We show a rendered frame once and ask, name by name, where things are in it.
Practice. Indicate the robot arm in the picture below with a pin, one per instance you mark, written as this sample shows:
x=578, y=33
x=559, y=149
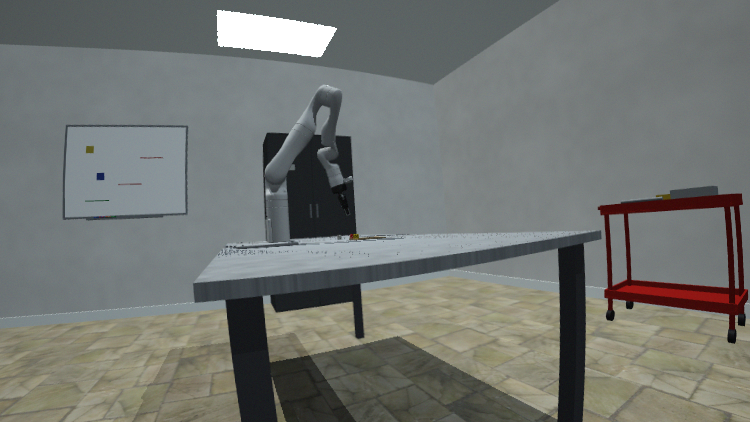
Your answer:
x=277, y=223

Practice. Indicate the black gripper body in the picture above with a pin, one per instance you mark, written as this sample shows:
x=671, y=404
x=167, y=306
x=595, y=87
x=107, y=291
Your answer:
x=339, y=189

